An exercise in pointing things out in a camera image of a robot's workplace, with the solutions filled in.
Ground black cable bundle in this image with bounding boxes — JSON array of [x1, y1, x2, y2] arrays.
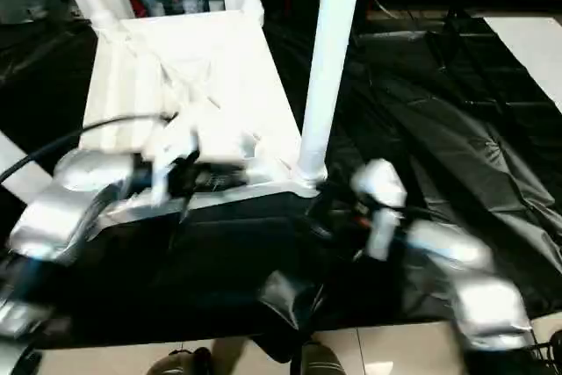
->
[[530, 339, 562, 375]]

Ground white plastic table top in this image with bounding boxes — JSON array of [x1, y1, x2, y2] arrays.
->
[[78, 8, 328, 200]]

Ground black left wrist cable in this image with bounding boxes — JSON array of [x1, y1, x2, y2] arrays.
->
[[0, 113, 177, 187]]

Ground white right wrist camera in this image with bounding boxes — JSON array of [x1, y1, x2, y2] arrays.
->
[[350, 158, 407, 262]]

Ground white flat board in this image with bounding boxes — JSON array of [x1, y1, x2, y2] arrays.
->
[[482, 17, 562, 111]]

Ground black mat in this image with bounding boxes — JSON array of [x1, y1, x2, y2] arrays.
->
[[0, 14, 562, 363]]

